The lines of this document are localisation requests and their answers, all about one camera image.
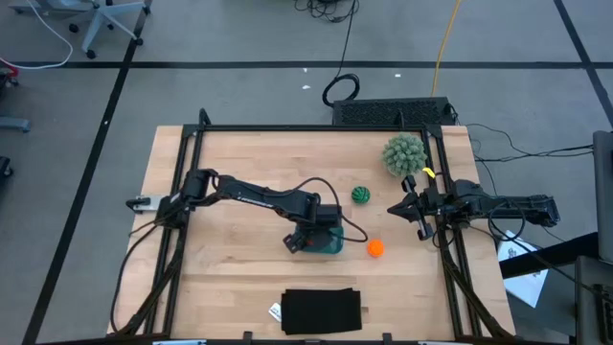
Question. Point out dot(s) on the black object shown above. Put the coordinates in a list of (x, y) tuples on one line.
[(5, 170)]

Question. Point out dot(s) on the grey furniture foot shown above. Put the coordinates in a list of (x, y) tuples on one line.
[(14, 124)]

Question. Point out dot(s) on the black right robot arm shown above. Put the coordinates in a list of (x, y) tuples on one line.
[(517, 207)]

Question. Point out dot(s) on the black folded cloth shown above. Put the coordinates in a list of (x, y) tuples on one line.
[(321, 311)]

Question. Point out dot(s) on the green striped toy watermelon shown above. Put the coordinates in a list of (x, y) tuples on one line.
[(361, 195)]

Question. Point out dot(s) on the green plant in patterned pot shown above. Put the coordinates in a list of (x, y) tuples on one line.
[(404, 154)]

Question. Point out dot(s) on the white printed paper sheet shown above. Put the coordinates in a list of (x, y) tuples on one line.
[(527, 287)]

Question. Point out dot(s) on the black bar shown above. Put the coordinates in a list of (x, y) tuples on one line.
[(551, 256)]

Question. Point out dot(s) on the red object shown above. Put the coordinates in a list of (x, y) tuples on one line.
[(9, 72)]

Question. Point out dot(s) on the white paper tag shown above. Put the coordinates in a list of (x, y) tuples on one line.
[(274, 312)]

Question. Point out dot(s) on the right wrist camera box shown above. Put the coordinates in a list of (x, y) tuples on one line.
[(467, 189)]

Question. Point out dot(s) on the teal plastic tupperware container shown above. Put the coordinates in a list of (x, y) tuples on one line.
[(338, 242)]

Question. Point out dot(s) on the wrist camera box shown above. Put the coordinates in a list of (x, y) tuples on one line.
[(328, 214), (467, 189)]

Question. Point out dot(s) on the black metal table frame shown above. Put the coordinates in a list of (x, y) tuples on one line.
[(311, 128)]

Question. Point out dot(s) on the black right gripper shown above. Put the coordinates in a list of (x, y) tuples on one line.
[(426, 206)]

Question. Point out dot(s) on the grey office chair base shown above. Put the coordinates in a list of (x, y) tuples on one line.
[(103, 19)]

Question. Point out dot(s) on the dark grey box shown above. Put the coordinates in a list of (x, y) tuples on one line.
[(594, 306)]

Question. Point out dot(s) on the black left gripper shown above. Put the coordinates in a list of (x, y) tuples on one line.
[(311, 232)]

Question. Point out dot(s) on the orange toy pumpkin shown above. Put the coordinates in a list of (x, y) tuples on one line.
[(376, 248)]

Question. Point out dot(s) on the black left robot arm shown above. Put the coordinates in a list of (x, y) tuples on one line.
[(258, 197)]

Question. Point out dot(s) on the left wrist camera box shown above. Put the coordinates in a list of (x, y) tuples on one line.
[(328, 214)]

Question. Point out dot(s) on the yellow tag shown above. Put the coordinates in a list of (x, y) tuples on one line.
[(429, 171)]

